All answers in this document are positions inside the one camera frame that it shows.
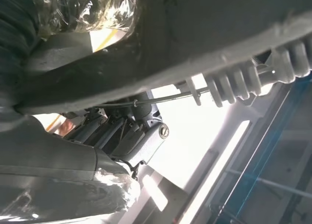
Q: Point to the long ceiling light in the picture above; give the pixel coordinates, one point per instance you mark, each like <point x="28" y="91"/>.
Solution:
<point x="214" y="171"/>
<point x="155" y="192"/>

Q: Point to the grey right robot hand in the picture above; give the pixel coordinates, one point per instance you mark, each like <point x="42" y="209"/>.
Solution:
<point x="60" y="164"/>

